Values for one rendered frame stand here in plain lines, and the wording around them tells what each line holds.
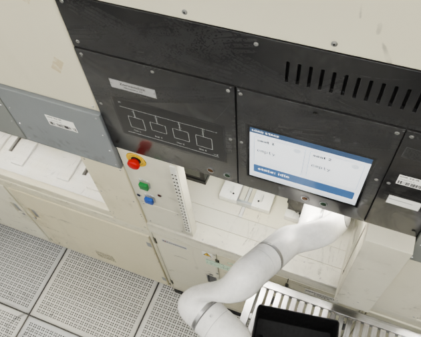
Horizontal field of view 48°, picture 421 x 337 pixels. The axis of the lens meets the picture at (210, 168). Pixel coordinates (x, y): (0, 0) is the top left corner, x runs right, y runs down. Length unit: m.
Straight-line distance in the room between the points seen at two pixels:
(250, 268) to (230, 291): 0.08
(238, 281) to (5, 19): 0.83
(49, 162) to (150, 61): 1.23
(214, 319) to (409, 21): 0.83
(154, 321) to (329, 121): 1.89
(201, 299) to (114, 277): 1.59
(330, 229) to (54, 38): 0.87
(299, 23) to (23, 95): 0.89
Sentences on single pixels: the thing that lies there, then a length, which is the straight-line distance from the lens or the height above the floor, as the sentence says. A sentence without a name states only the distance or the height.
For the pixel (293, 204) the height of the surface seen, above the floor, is 1.00.
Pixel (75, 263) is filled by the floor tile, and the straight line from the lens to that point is 2.91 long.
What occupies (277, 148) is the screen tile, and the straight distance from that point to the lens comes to 1.13.
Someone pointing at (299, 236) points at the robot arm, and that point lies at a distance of 1.36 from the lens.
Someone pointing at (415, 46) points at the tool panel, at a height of 2.00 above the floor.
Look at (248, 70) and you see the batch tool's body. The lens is 0.97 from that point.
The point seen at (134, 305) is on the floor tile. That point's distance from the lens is 2.73.
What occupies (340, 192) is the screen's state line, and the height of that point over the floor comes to 1.51.
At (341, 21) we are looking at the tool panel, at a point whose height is 2.02.
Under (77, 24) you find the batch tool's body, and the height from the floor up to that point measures 1.88.
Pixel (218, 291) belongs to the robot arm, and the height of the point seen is 1.39.
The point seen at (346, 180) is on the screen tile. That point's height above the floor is 1.57.
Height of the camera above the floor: 2.56
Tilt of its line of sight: 58 degrees down
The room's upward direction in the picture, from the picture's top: 7 degrees counter-clockwise
